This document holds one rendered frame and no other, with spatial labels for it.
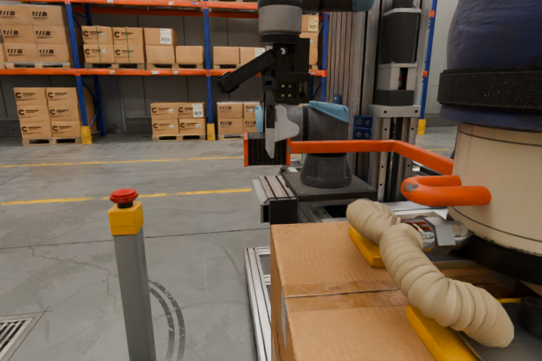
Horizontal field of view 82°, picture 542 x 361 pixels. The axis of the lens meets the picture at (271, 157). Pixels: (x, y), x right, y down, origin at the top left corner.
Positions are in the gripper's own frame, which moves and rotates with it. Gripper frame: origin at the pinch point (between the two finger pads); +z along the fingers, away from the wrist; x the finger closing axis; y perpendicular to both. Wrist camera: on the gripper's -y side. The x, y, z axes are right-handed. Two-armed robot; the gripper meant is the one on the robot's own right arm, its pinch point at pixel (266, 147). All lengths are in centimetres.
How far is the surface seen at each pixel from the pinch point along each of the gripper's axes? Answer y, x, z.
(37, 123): -450, 651, 87
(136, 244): -33.2, 20.2, 31.0
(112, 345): -73, 81, 122
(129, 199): -34.0, 20.5, 18.1
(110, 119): -351, 783, 94
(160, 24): -215, 803, -144
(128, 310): -37, 20, 51
